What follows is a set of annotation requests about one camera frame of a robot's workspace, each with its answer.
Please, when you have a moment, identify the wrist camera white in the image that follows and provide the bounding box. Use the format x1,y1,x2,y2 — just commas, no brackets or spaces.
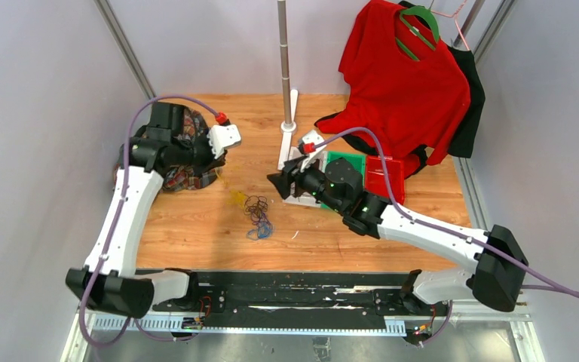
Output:
298,130,325,172
207,124,242,160

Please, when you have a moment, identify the white plastic bin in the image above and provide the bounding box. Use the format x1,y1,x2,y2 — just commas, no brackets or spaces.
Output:
283,146,327,208

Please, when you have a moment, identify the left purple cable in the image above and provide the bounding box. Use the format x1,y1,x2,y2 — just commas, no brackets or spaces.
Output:
78,95,231,349

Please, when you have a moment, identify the coloured cable bundle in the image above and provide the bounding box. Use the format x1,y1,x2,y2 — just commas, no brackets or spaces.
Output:
241,195,274,242

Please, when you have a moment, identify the black t-shirt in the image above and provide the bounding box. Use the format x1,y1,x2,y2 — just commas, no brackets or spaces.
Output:
398,0,486,159

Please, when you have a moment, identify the aluminium frame post right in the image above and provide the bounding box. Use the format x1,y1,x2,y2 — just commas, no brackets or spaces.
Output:
473,0,517,63

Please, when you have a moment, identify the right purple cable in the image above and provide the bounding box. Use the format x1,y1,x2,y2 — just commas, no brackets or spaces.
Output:
298,127,579,347

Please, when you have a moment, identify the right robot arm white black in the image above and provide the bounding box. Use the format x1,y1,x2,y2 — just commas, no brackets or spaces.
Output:
267,156,528,314

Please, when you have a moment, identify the red t-shirt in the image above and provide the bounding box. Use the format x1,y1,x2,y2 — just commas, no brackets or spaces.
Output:
315,1,470,176

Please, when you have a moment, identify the metal pole with white base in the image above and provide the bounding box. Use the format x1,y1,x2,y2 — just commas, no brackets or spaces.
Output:
277,0,299,170

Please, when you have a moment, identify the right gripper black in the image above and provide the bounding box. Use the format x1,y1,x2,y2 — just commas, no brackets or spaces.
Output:
268,154,345,216

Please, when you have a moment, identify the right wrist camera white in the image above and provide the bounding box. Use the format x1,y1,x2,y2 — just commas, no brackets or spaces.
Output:
298,130,325,172

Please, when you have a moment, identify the green plastic bin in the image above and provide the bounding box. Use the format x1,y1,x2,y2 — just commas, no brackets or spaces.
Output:
321,151,366,194

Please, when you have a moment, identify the aluminium frame post left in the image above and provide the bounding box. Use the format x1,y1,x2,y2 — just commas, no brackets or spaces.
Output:
93,0,156,99

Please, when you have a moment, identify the purple cable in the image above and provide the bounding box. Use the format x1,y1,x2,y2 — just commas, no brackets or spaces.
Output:
298,127,579,347
78,95,231,349

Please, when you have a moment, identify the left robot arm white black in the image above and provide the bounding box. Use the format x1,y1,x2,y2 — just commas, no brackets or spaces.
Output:
66,99,242,319

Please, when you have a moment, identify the plaid flannel shirt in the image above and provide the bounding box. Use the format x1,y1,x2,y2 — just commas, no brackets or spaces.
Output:
128,103,221,192

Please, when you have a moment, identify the red plastic bin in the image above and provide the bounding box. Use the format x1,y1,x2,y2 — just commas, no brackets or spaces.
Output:
363,155,406,206

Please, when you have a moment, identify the aluminium frame post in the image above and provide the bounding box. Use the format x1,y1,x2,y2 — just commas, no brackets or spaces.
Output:
473,0,517,63
93,0,156,99

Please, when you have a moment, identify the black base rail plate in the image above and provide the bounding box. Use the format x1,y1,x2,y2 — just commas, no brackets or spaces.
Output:
152,271,448,332

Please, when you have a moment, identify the pink wire hanger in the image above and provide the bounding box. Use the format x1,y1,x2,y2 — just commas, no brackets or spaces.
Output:
428,0,471,51

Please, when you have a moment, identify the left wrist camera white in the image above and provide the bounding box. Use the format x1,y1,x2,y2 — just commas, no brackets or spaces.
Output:
207,124,242,160

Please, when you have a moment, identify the green clothes hanger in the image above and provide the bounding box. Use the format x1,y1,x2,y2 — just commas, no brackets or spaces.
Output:
394,5,440,62

